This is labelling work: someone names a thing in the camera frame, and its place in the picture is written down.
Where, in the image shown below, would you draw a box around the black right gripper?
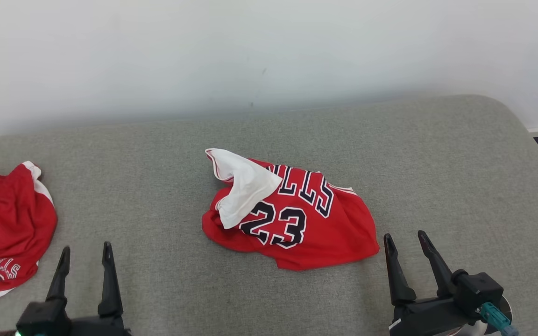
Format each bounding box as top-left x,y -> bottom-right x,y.
383,230 -> 481,336

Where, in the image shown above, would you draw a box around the red Bulls 23 shorts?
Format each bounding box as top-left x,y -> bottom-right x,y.
0,161 -> 58,308

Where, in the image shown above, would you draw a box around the red Bulls 23 jersey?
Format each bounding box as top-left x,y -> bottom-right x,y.
202,148 -> 380,271

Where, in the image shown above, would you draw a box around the right camera cable teal plug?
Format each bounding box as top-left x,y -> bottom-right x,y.
479,302 -> 520,336

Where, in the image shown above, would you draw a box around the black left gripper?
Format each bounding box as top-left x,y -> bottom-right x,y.
46,241 -> 132,336

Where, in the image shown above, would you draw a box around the grey fabric sofa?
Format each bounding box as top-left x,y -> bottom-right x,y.
0,95 -> 538,336

